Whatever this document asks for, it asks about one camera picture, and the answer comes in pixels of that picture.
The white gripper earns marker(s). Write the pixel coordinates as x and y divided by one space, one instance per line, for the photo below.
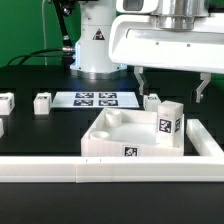
135 40

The white square tabletop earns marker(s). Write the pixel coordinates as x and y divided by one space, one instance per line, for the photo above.
126 133

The white L-shaped fence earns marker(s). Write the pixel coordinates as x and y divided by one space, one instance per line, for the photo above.
208 166

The white part at left edge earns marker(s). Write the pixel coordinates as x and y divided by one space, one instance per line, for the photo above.
1 128

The white marker base plate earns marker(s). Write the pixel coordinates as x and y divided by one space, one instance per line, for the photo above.
95 100

